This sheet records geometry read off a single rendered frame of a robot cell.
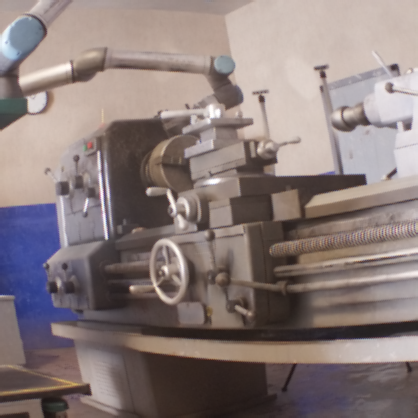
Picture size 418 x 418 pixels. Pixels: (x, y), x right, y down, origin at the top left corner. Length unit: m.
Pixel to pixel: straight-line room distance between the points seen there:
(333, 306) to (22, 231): 4.58
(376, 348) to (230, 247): 0.65
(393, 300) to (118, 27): 5.73
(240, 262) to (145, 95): 5.14
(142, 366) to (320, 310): 1.03
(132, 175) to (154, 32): 4.43
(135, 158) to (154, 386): 0.98
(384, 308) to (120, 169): 1.55
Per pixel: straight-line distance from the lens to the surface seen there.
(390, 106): 1.98
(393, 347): 1.60
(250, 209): 2.07
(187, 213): 2.10
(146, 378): 2.85
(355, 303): 1.92
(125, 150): 3.04
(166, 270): 2.19
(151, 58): 2.85
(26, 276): 6.26
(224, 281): 1.89
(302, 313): 2.10
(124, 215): 2.99
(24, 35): 2.19
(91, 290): 2.94
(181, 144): 2.94
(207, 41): 7.68
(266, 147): 2.08
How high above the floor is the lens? 0.72
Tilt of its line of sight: 4 degrees up
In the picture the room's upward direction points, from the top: 7 degrees counter-clockwise
